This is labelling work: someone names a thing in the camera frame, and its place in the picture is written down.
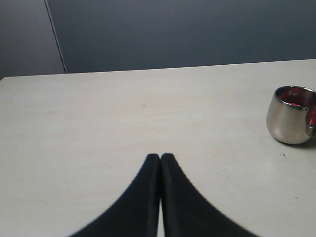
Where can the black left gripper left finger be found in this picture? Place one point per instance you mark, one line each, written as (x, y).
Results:
(135, 213)

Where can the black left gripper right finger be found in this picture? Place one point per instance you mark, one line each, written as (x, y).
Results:
(186, 213)

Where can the stainless steel cup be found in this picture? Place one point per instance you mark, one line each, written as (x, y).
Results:
(291, 116)

